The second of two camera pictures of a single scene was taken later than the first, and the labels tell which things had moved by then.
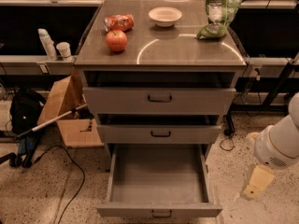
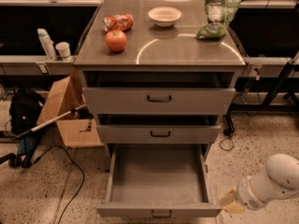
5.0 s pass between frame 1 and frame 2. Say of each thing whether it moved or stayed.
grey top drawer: stayed
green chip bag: stayed
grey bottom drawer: stayed
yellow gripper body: moved
